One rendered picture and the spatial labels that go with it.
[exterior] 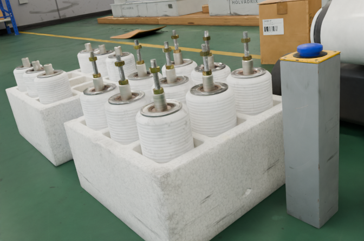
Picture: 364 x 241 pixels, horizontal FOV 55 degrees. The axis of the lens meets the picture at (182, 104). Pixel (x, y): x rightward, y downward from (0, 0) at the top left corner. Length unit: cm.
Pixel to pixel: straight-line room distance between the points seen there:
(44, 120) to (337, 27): 78
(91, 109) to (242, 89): 33
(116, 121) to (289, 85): 33
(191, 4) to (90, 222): 353
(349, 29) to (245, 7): 249
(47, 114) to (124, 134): 39
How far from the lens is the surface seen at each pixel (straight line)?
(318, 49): 60
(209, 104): 64
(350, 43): 81
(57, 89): 107
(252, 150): 70
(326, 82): 60
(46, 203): 93
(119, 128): 69
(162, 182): 56
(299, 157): 65
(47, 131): 105
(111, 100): 71
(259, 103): 74
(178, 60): 92
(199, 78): 81
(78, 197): 91
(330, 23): 83
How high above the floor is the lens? 46
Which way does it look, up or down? 20 degrees down
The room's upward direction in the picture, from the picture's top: 8 degrees counter-clockwise
